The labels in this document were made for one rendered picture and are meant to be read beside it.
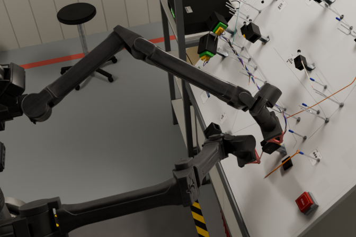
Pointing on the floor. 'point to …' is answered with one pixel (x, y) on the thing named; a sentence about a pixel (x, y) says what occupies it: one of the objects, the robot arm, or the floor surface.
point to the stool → (90, 12)
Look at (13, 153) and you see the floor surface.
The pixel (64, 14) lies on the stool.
